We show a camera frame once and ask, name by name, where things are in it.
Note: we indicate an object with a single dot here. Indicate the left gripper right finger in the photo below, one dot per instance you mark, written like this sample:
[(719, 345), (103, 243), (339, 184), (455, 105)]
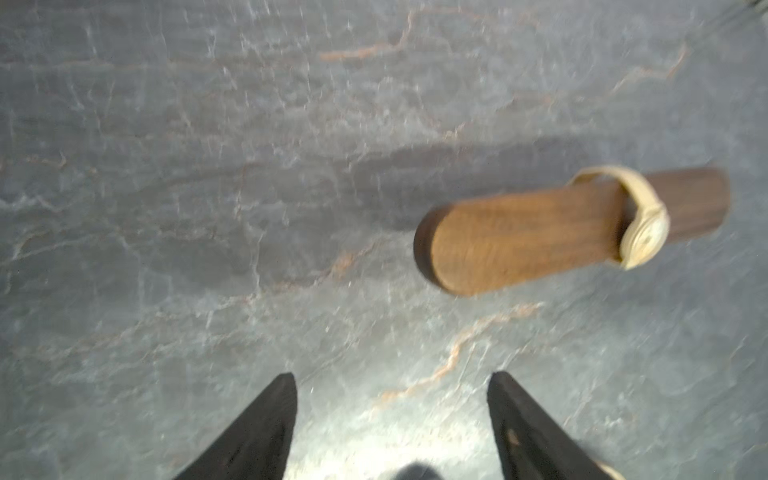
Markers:
[(530, 444)]

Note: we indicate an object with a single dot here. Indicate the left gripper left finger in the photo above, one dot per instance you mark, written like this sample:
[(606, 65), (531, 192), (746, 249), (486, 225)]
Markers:
[(257, 443)]

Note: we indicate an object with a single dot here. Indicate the wooden watch stand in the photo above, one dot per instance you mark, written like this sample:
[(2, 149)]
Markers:
[(482, 245)]

